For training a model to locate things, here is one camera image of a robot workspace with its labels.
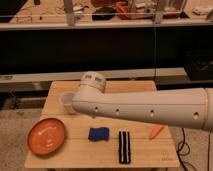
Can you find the orange ceramic bowl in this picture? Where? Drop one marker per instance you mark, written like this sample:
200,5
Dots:
46,136

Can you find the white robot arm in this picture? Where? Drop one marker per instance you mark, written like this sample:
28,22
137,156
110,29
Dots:
188,108

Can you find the clear plastic cup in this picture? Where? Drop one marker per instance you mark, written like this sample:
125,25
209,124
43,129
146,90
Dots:
66,101

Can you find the blue sponge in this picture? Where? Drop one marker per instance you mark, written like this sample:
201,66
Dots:
98,134

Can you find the black white striped eraser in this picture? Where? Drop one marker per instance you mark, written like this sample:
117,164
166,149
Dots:
124,147

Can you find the orange carrot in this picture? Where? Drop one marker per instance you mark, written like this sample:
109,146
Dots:
155,131

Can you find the black object on shelf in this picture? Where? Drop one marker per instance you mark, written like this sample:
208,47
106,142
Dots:
104,13

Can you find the orange basket on shelf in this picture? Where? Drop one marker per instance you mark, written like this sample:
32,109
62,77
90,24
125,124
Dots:
132,10

